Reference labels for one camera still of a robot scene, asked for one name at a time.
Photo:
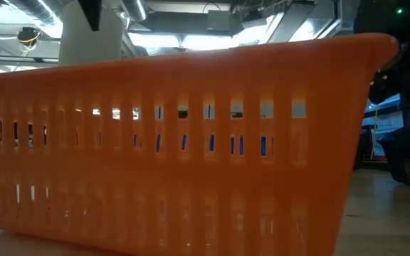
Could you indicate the white round pillar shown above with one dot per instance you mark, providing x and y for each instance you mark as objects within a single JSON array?
[{"x": 84, "y": 42}]

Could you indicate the dark blue slotted plastic basket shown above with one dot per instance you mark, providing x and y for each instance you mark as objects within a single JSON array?
[{"x": 409, "y": 149}]

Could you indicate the orange slotted plastic basket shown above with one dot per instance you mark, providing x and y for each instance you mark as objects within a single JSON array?
[{"x": 190, "y": 78}]

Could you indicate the blue and red background rack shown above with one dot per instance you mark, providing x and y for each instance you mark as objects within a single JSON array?
[{"x": 386, "y": 124}]

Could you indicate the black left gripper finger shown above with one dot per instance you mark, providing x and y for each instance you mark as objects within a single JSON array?
[{"x": 92, "y": 12}]

